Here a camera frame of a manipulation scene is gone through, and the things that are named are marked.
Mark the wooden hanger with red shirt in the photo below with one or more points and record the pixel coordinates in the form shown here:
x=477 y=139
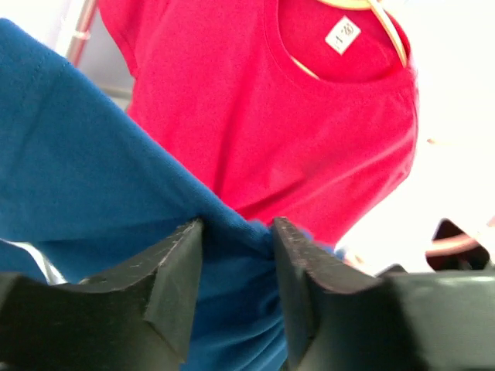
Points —
x=386 y=27

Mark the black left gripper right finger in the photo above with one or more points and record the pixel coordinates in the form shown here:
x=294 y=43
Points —
x=337 y=318

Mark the red t shirt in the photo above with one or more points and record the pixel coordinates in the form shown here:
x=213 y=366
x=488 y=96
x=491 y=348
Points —
x=282 y=108

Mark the pink wire hanger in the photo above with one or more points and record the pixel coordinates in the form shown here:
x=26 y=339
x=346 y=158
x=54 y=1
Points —
x=461 y=243

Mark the blue t shirt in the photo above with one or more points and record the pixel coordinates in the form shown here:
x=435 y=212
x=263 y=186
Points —
x=83 y=184

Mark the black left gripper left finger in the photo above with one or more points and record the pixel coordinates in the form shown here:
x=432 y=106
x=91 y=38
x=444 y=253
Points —
x=135 y=316

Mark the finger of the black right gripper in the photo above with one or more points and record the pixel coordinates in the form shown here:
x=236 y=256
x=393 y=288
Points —
x=476 y=259

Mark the white metal clothes rack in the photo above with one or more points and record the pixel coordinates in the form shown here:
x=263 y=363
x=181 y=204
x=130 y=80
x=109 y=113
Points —
x=91 y=49

